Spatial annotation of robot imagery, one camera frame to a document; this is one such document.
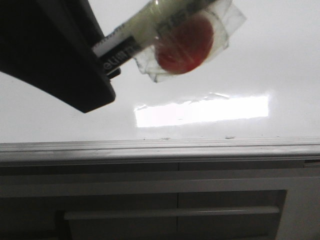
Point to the white whiteboard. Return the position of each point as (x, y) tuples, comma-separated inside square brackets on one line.
[(265, 84)]

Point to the grey aluminium whiteboard frame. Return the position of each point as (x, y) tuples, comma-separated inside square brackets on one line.
[(165, 150)]

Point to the red round magnet taped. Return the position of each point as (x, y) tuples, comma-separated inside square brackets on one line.
[(198, 39)]

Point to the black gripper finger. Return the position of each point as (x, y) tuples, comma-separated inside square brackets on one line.
[(48, 44)]

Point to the white black whiteboard marker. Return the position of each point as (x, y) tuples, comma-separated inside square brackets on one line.
[(155, 19)]

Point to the grey cabinet with louvres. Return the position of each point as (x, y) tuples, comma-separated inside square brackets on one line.
[(225, 200)]

